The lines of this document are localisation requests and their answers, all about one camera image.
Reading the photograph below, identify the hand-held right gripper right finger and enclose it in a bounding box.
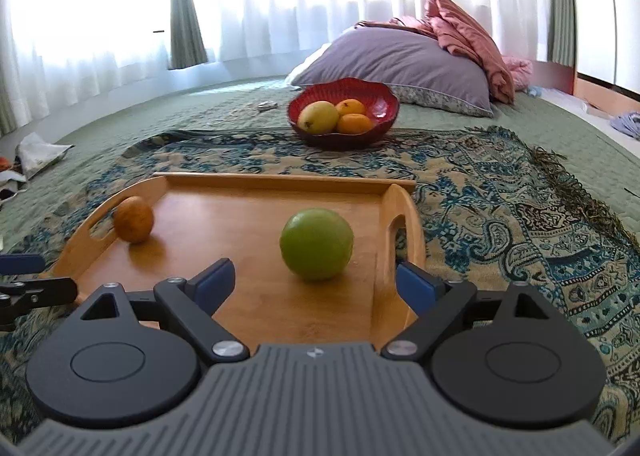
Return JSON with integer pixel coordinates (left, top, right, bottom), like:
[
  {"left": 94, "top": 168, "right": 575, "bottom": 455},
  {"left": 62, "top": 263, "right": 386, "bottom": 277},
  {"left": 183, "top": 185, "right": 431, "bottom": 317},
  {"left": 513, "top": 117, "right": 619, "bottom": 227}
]
[{"left": 381, "top": 260, "right": 551, "bottom": 362}]

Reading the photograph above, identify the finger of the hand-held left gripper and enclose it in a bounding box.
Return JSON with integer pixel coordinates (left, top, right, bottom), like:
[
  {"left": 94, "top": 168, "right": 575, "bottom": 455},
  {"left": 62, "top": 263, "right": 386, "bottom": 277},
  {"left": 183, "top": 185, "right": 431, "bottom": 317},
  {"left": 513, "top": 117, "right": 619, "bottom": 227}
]
[
  {"left": 0, "top": 255, "right": 47, "bottom": 278},
  {"left": 0, "top": 277, "right": 79, "bottom": 329}
]

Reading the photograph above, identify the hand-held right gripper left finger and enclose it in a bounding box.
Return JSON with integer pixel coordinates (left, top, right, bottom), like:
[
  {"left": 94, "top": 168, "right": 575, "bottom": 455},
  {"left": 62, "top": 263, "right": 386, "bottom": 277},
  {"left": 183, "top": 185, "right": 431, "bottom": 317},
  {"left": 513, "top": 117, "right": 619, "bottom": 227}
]
[{"left": 75, "top": 257, "right": 251, "bottom": 365}]

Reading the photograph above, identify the wooden serving tray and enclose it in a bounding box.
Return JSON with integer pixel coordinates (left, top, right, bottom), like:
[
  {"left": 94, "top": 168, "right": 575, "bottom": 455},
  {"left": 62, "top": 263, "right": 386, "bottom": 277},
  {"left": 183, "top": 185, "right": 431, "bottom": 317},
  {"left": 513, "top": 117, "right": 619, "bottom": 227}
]
[{"left": 40, "top": 172, "right": 427, "bottom": 352}]

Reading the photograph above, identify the green apple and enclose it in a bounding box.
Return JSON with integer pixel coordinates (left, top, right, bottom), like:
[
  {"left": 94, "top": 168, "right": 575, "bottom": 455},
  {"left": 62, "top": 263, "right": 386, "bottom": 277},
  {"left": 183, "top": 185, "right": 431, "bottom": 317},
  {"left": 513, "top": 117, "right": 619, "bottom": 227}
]
[{"left": 279, "top": 209, "right": 355, "bottom": 282}]

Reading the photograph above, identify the white crumpled cloth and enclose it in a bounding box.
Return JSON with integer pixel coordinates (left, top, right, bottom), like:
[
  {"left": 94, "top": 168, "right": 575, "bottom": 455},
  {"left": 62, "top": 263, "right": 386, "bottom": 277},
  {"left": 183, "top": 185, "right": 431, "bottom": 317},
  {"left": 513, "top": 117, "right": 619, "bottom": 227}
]
[{"left": 0, "top": 169, "right": 28, "bottom": 202}]

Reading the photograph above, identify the brown-orange round fruit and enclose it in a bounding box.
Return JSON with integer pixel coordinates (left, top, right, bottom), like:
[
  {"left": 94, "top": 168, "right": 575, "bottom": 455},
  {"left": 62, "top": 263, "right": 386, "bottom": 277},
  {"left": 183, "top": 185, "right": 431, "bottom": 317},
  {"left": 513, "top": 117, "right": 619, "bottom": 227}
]
[{"left": 113, "top": 196, "right": 155, "bottom": 243}]

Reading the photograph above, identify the teal paisley fringed blanket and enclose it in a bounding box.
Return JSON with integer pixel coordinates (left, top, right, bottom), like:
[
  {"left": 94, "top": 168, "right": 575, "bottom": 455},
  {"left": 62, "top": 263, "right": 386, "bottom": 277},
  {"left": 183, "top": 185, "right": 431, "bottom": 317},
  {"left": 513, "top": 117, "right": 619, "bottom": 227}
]
[{"left": 0, "top": 125, "right": 640, "bottom": 456}]

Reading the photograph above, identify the crumpled plastic bag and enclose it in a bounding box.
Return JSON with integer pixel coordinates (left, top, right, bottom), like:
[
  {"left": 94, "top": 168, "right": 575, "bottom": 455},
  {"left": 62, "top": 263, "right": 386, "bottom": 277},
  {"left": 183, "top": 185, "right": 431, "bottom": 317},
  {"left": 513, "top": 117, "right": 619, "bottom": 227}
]
[{"left": 15, "top": 132, "right": 75, "bottom": 180}]

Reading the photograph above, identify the grey-green curtain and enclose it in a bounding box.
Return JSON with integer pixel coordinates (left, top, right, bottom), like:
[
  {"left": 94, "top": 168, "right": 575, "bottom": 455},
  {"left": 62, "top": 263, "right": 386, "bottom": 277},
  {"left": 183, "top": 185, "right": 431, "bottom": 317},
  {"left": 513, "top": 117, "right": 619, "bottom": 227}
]
[
  {"left": 0, "top": 31, "right": 19, "bottom": 136},
  {"left": 546, "top": 0, "right": 579, "bottom": 68},
  {"left": 167, "top": 0, "right": 209, "bottom": 70}
]

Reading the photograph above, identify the red scalloped bowl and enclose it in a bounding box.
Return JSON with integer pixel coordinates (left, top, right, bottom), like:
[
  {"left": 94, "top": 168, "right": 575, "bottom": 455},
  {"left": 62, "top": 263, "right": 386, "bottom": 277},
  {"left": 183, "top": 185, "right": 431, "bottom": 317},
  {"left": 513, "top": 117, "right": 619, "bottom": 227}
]
[{"left": 287, "top": 78, "right": 401, "bottom": 149}]

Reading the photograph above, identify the green quilted bedspread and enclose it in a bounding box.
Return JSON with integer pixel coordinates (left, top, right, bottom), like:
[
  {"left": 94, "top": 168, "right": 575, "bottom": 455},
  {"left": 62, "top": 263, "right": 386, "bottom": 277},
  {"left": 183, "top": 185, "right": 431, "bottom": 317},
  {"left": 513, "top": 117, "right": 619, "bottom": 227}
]
[{"left": 0, "top": 76, "right": 640, "bottom": 287}]

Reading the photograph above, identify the yellow mango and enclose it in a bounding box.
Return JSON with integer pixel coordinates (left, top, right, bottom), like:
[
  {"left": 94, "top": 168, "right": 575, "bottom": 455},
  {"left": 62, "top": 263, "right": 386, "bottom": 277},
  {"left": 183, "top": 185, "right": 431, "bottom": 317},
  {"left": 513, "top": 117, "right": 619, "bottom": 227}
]
[{"left": 297, "top": 101, "right": 341, "bottom": 133}]

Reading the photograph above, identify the purple pillow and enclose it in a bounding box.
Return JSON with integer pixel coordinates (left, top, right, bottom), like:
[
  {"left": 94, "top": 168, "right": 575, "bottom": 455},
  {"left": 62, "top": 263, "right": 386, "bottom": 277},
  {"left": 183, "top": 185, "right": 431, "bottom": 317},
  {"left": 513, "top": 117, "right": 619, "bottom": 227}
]
[{"left": 290, "top": 28, "right": 496, "bottom": 118}]

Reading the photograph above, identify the white cloth under pillow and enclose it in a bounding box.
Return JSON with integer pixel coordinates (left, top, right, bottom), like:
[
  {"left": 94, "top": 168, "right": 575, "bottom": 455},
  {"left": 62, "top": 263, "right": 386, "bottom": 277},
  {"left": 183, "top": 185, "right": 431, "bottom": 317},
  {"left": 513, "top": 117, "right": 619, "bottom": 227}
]
[{"left": 284, "top": 44, "right": 331, "bottom": 87}]

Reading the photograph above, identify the light pink fleece cloth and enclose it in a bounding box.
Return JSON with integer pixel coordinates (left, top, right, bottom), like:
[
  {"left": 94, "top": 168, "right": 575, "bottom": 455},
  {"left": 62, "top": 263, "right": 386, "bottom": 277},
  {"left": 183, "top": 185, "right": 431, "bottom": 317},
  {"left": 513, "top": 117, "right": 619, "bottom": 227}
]
[{"left": 501, "top": 55, "right": 534, "bottom": 91}]

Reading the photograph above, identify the pink quilt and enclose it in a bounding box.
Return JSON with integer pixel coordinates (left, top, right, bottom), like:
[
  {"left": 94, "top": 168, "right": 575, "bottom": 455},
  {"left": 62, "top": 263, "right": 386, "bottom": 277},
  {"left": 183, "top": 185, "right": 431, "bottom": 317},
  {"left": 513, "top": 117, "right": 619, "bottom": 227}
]
[{"left": 357, "top": 0, "right": 517, "bottom": 104}]

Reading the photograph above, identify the pale blue clothing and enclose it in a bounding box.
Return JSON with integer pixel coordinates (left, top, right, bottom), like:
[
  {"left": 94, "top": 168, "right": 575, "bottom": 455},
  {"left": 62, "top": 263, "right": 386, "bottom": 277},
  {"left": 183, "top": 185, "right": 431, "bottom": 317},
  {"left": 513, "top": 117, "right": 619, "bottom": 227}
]
[{"left": 610, "top": 111, "right": 640, "bottom": 140}]

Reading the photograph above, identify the white wardrobe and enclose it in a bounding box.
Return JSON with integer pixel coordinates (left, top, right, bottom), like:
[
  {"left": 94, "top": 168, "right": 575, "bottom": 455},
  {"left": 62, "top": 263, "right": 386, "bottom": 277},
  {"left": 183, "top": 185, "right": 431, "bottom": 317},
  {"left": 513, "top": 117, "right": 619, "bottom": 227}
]
[{"left": 565, "top": 0, "right": 640, "bottom": 87}]

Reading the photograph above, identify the white charger cable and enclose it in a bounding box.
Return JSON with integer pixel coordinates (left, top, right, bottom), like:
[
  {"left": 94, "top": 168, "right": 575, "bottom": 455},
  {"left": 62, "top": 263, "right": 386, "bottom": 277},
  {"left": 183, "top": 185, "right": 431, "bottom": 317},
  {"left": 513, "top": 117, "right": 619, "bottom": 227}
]
[{"left": 210, "top": 100, "right": 279, "bottom": 125}]

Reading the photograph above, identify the wooden bed frame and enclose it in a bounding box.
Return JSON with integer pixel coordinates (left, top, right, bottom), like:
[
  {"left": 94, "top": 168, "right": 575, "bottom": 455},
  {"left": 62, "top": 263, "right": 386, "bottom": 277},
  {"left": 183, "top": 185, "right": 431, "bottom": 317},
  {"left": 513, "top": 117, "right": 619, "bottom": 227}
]
[{"left": 530, "top": 59, "right": 640, "bottom": 103}]

